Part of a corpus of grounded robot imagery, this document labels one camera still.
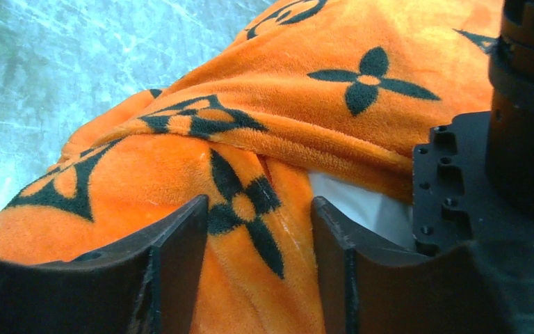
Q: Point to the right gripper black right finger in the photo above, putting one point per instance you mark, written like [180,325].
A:
[368,284]

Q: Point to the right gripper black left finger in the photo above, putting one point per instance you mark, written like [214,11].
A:
[144,283]

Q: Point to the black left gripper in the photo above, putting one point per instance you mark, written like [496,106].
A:
[453,201]

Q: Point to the white pillow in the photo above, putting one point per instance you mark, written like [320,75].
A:
[385,216]

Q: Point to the orange patterned pillowcase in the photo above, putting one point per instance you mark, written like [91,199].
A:
[346,88]

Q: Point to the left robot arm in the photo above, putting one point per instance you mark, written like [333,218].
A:
[509,157]

